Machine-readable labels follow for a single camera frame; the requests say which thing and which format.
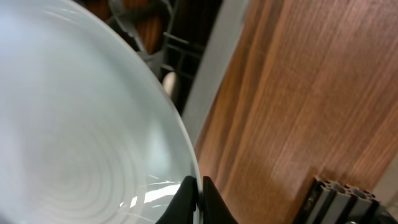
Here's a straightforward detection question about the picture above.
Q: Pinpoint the light blue plate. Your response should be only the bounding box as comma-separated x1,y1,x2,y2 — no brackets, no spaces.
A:
1,1,201,223

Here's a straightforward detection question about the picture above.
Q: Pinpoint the grey dishwasher rack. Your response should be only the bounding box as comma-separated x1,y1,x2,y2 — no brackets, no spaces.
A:
73,0,251,147

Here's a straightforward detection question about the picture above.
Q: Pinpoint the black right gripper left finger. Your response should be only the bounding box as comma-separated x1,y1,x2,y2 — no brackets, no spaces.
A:
156,175,199,224

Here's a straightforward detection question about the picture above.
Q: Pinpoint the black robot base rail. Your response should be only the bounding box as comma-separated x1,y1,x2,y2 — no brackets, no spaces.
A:
293,177,397,224

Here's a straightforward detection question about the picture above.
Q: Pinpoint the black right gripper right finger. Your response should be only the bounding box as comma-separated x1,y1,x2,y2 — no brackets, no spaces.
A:
203,176,238,224

